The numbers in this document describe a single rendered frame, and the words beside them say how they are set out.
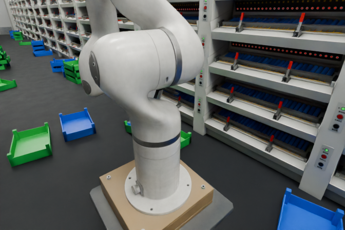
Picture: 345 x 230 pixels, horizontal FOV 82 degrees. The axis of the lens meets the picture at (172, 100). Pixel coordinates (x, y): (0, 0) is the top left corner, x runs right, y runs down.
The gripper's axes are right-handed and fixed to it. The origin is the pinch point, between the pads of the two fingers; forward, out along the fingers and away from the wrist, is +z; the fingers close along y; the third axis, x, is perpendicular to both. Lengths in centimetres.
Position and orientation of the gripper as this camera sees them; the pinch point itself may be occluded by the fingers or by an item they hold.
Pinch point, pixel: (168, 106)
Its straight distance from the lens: 59.2
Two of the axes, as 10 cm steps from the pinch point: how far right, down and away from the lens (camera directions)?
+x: -5.0, -0.2, -8.6
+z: 7.9, 3.8, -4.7
